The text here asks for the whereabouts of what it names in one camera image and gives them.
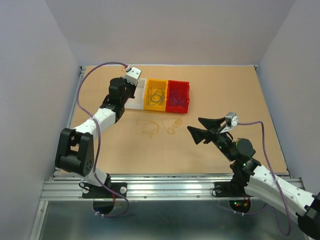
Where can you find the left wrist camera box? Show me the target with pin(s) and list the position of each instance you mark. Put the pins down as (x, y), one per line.
(132, 75)

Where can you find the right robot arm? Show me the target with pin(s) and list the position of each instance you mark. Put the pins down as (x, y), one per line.
(252, 179)

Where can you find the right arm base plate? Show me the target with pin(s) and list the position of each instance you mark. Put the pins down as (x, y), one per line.
(228, 189)

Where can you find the aluminium mounting rail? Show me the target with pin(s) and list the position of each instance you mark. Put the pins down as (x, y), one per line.
(151, 187)

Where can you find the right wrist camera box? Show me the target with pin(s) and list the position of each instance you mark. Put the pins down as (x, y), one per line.
(231, 121)

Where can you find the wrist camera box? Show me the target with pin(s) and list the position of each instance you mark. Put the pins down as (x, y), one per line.
(231, 121)
(132, 75)

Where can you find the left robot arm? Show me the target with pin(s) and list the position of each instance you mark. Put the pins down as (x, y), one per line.
(78, 147)

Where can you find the yellow plastic bin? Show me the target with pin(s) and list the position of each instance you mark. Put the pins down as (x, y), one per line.
(155, 97)

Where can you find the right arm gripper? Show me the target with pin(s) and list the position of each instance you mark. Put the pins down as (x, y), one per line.
(198, 134)

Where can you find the red plastic bin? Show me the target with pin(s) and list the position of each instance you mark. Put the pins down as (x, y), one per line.
(178, 97)

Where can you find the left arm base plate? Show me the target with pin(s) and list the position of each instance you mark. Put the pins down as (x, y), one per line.
(94, 192)

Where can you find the white plastic bin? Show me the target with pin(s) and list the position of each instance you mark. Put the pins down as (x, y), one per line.
(137, 103)

